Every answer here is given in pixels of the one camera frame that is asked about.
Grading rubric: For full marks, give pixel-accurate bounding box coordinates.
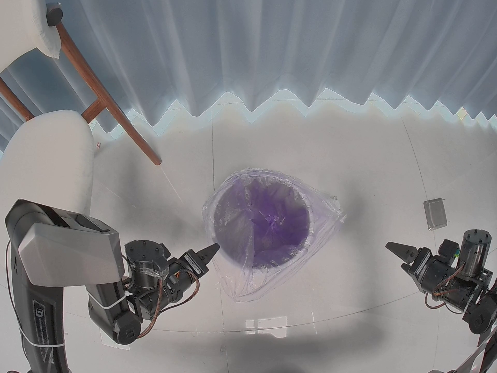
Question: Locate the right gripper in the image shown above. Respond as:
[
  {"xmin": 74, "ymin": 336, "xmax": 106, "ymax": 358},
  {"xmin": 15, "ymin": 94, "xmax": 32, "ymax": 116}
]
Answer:
[{"xmin": 385, "ymin": 241, "xmax": 466, "ymax": 304}]

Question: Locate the pale blue curtain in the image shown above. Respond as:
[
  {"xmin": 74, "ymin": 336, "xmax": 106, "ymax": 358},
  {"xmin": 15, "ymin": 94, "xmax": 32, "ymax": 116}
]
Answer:
[{"xmin": 0, "ymin": 0, "xmax": 497, "ymax": 154}]

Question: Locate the purple plastic bag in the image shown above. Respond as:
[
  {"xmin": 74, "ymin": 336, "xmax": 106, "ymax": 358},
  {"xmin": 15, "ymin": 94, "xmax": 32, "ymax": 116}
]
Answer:
[{"xmin": 202, "ymin": 167, "xmax": 347, "ymax": 303}]

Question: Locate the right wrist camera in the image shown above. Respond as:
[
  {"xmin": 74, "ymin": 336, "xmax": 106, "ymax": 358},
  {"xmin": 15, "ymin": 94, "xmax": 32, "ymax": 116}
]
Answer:
[{"xmin": 438, "ymin": 239, "xmax": 461, "ymax": 265}]

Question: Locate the white trash bin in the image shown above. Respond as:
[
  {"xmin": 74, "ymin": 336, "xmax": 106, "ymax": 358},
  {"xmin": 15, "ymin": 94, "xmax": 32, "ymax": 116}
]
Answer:
[{"xmin": 213, "ymin": 171, "xmax": 313, "ymax": 268}]

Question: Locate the white cushioned wooden chair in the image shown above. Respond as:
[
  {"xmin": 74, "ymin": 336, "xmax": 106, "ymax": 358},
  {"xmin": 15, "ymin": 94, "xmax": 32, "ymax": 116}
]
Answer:
[{"xmin": 0, "ymin": 0, "xmax": 162, "ymax": 218}]

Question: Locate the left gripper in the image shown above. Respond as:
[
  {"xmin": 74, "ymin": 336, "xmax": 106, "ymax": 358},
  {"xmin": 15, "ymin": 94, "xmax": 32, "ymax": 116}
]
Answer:
[{"xmin": 134, "ymin": 242, "xmax": 221, "ymax": 319}]

